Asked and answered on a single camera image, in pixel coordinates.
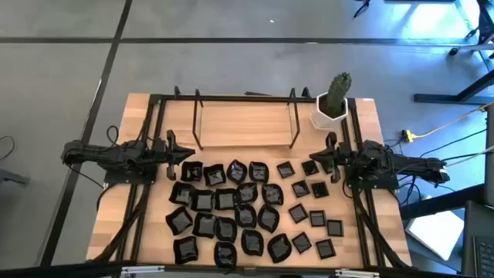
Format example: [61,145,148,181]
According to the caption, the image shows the black desk beam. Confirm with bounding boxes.
[401,184,486,221]

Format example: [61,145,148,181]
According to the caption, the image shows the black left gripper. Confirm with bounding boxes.
[154,130,196,181]

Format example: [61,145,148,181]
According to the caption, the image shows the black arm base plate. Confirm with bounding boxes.
[103,169,157,185]
[344,161,400,190]

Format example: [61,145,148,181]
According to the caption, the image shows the pale grey cable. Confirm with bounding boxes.
[443,144,494,168]

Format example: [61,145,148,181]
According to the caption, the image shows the white board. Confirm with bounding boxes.
[404,195,465,262]

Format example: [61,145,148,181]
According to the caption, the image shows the grey panel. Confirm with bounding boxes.
[484,115,494,208]

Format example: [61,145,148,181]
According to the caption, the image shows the office chair base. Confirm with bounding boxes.
[447,26,494,59]

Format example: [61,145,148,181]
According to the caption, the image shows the white hexagonal plant pot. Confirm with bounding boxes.
[310,92,350,131]

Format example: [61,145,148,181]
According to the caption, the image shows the black rig beam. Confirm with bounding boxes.
[0,261,494,278]

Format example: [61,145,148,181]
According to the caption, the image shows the grey floor object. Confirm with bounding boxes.
[0,168,31,187]

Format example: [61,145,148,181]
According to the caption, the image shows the black floor cable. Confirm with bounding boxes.
[418,129,488,158]
[0,134,16,161]

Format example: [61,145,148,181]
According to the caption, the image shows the silver metal bracket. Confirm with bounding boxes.
[120,265,166,276]
[334,268,381,278]

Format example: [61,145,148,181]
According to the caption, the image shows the green cactus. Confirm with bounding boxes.
[323,71,353,119]

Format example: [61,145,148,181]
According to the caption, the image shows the dark grey laptop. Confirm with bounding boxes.
[462,199,494,278]

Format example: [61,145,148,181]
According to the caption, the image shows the black cable bundle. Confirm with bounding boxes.
[92,185,151,263]
[353,188,411,268]

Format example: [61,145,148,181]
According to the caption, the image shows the black stand legs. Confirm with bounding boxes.
[353,0,372,19]

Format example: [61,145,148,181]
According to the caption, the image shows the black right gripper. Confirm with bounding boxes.
[309,132,351,185]

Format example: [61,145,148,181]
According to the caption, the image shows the yellow extension cable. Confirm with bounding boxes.
[401,102,494,143]

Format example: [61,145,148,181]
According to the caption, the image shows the wooden shelf with black frame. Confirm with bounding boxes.
[191,87,301,151]

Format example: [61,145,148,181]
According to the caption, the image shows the black desk foot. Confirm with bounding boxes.
[413,69,494,105]

